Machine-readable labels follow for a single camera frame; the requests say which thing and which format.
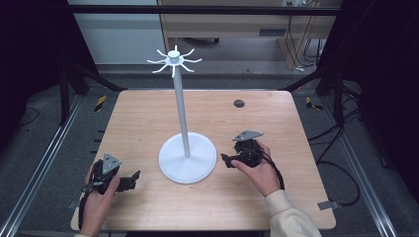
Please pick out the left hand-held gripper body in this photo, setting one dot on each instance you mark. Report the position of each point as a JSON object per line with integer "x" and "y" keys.
{"x": 108, "y": 163}

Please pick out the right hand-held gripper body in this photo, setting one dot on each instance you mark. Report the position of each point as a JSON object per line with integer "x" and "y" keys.
{"x": 247, "y": 149}

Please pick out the person's right hand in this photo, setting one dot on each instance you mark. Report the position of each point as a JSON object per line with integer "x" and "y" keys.
{"x": 262, "y": 174}

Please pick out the person's left hand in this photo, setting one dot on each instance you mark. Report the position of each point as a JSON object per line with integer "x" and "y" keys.
{"x": 97, "y": 205}

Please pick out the white hook stand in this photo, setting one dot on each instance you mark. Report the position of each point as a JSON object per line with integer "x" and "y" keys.
{"x": 184, "y": 158}

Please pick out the dark round table grommet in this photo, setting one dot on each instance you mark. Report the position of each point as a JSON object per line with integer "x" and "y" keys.
{"x": 239, "y": 103}

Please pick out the yellow black striped tape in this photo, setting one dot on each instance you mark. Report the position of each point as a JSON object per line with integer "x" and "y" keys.
{"x": 100, "y": 102}
{"x": 312, "y": 104}

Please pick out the white cabinet panel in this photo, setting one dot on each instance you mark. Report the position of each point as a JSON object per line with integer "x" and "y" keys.
{"x": 118, "y": 36}

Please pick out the aluminium floor rail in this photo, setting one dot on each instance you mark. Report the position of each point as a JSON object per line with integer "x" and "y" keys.
{"x": 359, "y": 168}
{"x": 36, "y": 168}

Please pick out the grey metal bracket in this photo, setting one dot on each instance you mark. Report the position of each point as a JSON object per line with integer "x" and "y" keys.
{"x": 327, "y": 205}

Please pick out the black metal frame bar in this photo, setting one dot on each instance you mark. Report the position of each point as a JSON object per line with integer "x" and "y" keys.
{"x": 204, "y": 10}

